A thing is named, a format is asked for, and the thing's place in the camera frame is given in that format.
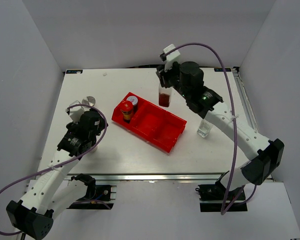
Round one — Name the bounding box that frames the blue label sticker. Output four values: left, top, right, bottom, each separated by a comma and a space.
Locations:
214, 67, 232, 72
65, 69, 83, 74

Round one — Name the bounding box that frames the gold-spout bottle with dark sauce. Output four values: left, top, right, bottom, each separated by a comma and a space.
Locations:
158, 84, 173, 108

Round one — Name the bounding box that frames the blue label sticker left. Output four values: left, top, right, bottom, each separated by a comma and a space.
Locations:
65, 69, 83, 74

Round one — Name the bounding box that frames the silver-lidded clear jar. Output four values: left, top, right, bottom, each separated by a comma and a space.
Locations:
81, 96, 98, 111

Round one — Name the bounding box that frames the aluminium table frame rail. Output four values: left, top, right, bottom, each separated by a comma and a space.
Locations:
231, 66, 273, 180

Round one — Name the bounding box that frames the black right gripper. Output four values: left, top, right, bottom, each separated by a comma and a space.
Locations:
156, 60, 191, 100

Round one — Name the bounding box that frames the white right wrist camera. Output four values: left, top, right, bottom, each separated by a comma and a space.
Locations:
159, 44, 181, 72

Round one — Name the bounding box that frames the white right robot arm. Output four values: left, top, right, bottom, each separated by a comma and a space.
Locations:
156, 61, 285, 200

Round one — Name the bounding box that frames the blue label sticker right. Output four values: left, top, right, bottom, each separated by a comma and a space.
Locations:
214, 67, 232, 72

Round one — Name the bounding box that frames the red plastic organizer bin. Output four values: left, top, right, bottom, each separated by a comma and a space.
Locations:
111, 92, 187, 153

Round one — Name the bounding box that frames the white-lidded red spice jar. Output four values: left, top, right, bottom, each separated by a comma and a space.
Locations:
126, 95, 139, 113

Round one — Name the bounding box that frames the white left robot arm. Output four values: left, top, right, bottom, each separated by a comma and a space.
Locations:
6, 110, 108, 240

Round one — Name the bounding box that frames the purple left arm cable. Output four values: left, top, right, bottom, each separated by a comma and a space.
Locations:
0, 104, 108, 236

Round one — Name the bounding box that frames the gold-spout clear oil bottle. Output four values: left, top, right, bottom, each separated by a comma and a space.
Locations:
197, 119, 213, 138

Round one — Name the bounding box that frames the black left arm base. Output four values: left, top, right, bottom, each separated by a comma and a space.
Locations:
68, 173, 117, 210

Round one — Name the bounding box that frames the orange-labelled spice bottle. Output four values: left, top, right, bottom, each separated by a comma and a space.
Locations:
119, 100, 134, 123

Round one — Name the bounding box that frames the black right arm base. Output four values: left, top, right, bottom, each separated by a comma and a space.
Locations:
195, 184, 248, 213

